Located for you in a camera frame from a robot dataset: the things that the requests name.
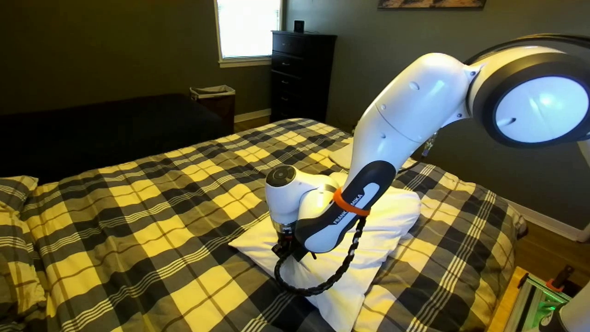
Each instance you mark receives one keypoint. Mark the black dresser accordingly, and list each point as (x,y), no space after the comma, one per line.
(303,77)

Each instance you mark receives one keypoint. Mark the green framed robot stand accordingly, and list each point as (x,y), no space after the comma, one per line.
(537,302)

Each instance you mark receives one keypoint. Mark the small dark box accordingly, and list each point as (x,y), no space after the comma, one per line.
(299,27)

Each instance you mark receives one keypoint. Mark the white pillow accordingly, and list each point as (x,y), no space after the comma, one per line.
(369,270)

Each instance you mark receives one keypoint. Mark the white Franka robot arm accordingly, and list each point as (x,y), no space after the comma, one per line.
(417,112)

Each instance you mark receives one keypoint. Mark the yellow plaid bed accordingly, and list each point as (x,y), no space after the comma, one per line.
(153,223)

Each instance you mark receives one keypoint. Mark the grey robot base column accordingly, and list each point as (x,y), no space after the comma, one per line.
(575,311)

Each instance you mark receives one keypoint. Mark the bright window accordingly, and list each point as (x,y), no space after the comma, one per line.
(249,29)

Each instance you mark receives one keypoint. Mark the plaid pillow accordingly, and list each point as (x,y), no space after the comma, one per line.
(19,265)
(15,191)

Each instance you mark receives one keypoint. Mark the wall picture frame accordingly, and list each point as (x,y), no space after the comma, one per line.
(430,3)

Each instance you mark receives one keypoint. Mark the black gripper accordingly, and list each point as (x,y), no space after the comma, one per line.
(288,245)

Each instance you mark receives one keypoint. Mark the small dark side table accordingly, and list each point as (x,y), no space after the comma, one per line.
(214,104)

